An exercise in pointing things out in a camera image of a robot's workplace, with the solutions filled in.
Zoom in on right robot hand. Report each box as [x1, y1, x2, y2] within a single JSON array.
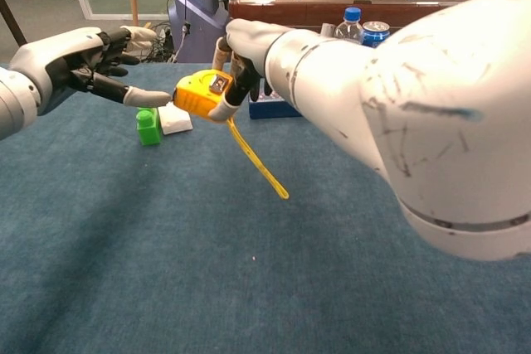
[[208, 17, 291, 121]]

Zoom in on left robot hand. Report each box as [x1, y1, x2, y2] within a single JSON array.
[[8, 26, 172, 117]]

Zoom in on yellow tape measure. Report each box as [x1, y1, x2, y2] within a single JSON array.
[[172, 69, 290, 201]]

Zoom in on purple robot base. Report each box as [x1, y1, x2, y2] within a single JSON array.
[[167, 0, 230, 64]]

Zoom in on dark blue rectangular box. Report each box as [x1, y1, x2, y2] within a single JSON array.
[[248, 80, 304, 120]]

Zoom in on dark table leg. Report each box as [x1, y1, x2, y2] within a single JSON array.
[[0, 0, 22, 47]]

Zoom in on green toy building block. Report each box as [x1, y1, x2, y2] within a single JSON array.
[[135, 107, 163, 147]]

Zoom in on Pepsi plastic bottle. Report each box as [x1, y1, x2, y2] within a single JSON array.
[[333, 7, 365, 45]]

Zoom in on blue soda can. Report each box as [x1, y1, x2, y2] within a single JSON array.
[[361, 21, 392, 49]]

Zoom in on bundle of floor cables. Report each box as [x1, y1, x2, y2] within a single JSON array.
[[139, 21, 180, 64]]

